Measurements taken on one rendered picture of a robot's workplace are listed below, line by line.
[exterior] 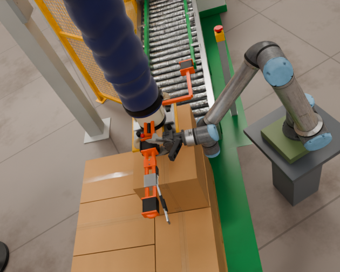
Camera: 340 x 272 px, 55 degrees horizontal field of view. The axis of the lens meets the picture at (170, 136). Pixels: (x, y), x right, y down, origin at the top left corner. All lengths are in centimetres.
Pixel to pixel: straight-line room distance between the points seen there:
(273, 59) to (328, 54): 249
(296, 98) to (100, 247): 160
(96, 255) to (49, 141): 199
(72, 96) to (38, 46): 61
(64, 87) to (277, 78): 223
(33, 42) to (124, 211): 155
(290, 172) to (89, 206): 146
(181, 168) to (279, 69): 87
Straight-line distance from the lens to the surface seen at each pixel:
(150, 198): 158
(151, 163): 168
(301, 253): 272
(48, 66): 313
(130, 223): 240
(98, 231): 249
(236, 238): 276
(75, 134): 394
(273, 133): 222
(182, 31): 366
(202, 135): 168
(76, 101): 338
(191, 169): 197
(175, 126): 195
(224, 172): 302
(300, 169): 214
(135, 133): 200
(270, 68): 146
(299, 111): 173
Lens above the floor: 259
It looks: 50 degrees down
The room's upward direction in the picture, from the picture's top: 25 degrees counter-clockwise
